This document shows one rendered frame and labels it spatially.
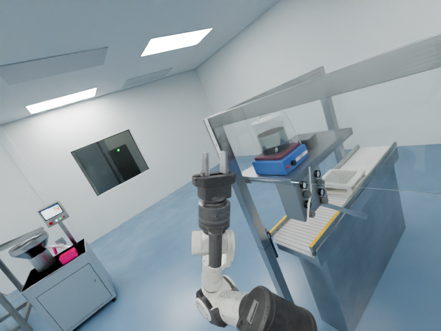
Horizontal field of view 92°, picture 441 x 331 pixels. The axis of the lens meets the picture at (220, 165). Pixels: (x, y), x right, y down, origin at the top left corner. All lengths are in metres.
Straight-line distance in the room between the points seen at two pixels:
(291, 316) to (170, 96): 6.06
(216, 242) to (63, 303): 2.81
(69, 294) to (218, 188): 2.82
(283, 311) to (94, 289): 2.83
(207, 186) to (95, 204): 5.24
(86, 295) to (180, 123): 4.51
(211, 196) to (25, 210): 5.33
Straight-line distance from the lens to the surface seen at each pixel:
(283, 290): 1.65
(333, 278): 1.58
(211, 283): 0.76
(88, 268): 3.13
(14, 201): 5.74
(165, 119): 6.12
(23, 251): 3.21
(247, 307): 0.62
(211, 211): 0.55
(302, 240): 1.33
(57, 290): 3.19
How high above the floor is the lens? 1.68
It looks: 15 degrees down
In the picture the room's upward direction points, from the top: 23 degrees counter-clockwise
